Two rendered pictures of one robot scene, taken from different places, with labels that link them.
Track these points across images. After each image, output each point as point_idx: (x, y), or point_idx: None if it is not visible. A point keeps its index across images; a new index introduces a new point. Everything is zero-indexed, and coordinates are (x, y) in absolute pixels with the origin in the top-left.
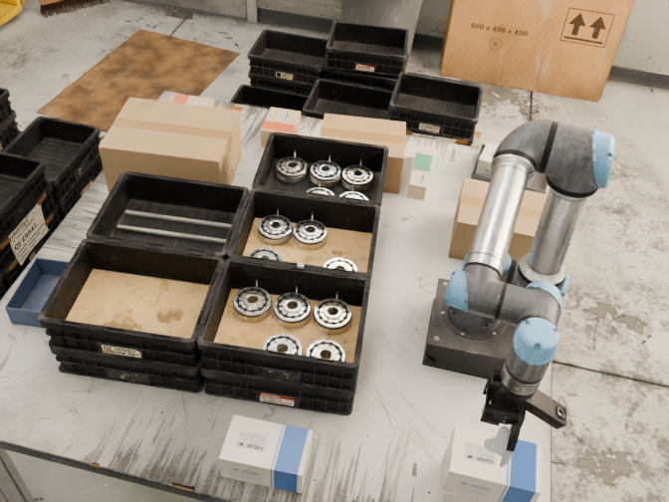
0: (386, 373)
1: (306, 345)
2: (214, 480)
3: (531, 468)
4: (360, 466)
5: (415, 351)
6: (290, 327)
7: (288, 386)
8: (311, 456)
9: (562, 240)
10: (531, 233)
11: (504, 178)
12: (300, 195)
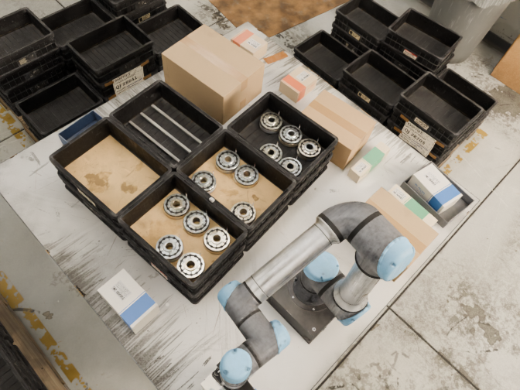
0: None
1: (189, 250)
2: (97, 297)
3: None
4: (179, 339)
5: None
6: (187, 233)
7: (162, 270)
8: (156, 316)
9: (357, 291)
10: None
11: (309, 237)
12: (251, 148)
